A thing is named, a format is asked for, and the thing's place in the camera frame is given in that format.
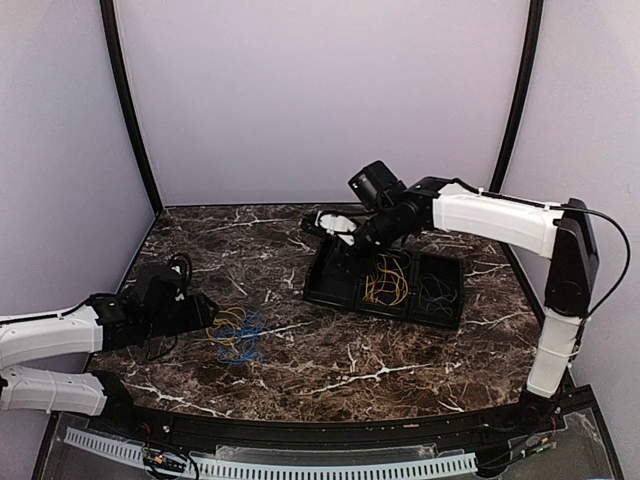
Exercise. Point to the black bin near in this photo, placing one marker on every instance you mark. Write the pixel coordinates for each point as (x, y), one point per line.
(338, 296)

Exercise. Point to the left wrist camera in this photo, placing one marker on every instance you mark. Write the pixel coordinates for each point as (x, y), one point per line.
(159, 283)

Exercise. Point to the black corner post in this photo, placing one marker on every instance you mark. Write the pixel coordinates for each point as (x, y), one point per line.
(121, 81)
(520, 93)

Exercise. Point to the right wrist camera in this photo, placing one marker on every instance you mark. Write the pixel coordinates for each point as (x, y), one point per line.
(376, 186)

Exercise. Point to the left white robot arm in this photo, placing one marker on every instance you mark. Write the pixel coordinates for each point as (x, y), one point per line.
(100, 324)

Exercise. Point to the white slotted cable duct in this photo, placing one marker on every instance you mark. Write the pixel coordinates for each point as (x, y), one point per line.
(247, 463)

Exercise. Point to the left black corner post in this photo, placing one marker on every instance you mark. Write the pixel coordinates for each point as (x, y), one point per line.
(121, 81)

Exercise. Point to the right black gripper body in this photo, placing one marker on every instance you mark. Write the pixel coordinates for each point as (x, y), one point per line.
(387, 227)

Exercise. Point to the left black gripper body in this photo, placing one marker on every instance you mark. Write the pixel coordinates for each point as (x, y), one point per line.
(163, 321)

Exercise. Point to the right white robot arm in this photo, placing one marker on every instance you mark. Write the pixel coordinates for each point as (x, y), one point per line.
(559, 232)

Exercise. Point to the right black corner post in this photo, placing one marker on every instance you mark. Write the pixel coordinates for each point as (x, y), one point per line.
(520, 93)

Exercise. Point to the black front rail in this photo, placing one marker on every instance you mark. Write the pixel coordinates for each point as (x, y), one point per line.
(320, 432)

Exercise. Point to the black bin far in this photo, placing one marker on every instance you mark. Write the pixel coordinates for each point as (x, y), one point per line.
(438, 292)

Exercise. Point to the black bin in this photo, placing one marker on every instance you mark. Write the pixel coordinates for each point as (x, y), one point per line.
(338, 296)
(438, 292)
(386, 286)

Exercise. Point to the black bin middle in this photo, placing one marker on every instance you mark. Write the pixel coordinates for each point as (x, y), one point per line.
(386, 286)

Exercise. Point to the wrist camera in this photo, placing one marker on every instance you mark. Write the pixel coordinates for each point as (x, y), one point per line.
(376, 186)
(159, 283)

